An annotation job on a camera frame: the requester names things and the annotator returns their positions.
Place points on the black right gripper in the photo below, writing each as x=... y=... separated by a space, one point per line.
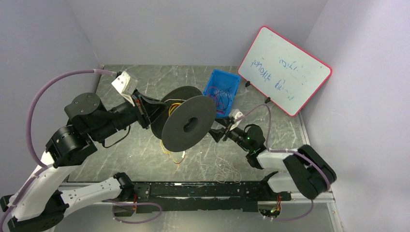
x=227 y=132

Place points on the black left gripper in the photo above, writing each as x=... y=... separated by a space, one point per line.
x=142 y=108

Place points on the grey perforated cable spool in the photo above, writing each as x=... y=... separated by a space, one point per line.
x=186 y=120

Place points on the blue plastic bin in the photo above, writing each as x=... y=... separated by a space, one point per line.
x=222 y=88

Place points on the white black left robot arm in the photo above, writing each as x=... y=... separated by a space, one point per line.
x=39 y=205

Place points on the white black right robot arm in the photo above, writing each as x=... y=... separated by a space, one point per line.
x=300 y=170

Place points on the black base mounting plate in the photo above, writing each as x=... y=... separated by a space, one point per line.
x=196 y=204

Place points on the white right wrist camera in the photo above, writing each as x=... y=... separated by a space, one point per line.
x=236 y=116

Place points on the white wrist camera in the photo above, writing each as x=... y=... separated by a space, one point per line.
x=236 y=116
x=125 y=84

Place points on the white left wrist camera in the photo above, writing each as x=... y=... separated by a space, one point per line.
x=125 y=84

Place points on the white board red frame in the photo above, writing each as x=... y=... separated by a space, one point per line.
x=282 y=71

